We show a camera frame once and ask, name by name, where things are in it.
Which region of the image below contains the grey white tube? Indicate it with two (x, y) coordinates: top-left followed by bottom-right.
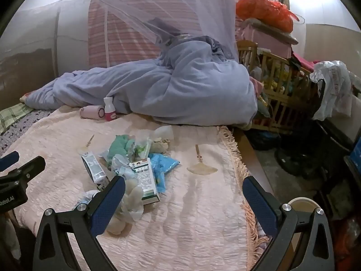
(81, 152), (109, 191)

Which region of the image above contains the clear plastic wrapper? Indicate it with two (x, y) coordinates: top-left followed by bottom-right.
(111, 154), (135, 179)

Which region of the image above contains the green white carton box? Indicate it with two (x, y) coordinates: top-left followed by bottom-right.
(130, 158), (160, 205)

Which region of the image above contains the green fluffy cloth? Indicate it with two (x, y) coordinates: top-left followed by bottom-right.
(107, 135), (136, 162)

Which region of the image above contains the blue snack bag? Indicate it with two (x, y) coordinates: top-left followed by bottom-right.
(149, 153), (180, 193)

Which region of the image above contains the cream trash bucket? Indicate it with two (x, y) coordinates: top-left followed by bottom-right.
(288, 197), (320, 213)

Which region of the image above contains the green plaid cloth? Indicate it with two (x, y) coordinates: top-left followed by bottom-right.
(0, 103), (32, 134)

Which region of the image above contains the pink roll pouch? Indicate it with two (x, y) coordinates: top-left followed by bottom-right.
(80, 105), (105, 120)

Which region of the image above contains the white pink bottle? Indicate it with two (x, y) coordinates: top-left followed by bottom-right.
(103, 97), (116, 121)

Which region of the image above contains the pink textured bedspread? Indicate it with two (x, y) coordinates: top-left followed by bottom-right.
(9, 106), (267, 270)

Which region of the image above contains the beige crumpled cloth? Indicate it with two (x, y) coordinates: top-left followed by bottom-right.
(149, 138), (170, 154)

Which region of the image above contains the white plastic bag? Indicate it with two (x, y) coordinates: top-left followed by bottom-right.
(310, 61), (352, 121)

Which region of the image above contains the wooden baby crib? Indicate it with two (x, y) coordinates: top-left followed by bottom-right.
(237, 40), (311, 133)

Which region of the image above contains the light blue duvet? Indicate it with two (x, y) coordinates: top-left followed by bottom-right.
(25, 35), (258, 126)

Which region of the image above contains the white mosquito net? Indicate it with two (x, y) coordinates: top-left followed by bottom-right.
(89, 0), (237, 67)

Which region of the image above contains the red mesh bag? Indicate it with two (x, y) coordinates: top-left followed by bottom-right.
(236, 0), (299, 33)

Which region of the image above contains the brown wooden bed frame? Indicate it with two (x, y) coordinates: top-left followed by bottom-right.
(233, 127), (273, 193)

